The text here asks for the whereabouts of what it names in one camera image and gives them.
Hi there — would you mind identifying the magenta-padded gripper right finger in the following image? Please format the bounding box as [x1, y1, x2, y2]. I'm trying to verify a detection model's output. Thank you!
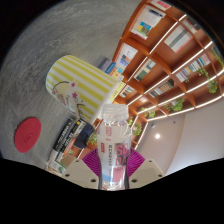
[127, 147, 167, 190]

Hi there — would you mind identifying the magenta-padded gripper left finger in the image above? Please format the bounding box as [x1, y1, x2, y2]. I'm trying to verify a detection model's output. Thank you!
[62, 147, 102, 190]

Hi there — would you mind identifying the clear plastic drink bottle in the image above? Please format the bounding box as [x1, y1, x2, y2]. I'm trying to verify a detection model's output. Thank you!
[96, 103, 133, 192]

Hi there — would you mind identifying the tall green white carton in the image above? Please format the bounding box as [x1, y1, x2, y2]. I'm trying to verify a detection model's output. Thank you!
[45, 153, 76, 176]

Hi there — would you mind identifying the stack of dark books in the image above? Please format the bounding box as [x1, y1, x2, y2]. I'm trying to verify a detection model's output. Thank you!
[49, 114, 98, 168]

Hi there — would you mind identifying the chair with dark jacket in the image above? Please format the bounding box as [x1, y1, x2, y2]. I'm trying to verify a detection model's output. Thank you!
[73, 121, 96, 149]

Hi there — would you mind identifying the flat round red coaster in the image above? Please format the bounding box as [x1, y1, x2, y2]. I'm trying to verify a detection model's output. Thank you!
[13, 116, 43, 154]

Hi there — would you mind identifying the yellow striped white mug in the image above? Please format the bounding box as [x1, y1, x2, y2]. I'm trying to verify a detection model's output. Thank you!
[45, 54, 122, 124]

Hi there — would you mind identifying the wooden shelf unit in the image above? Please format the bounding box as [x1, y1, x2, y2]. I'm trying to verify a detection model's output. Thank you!
[111, 0, 224, 151]

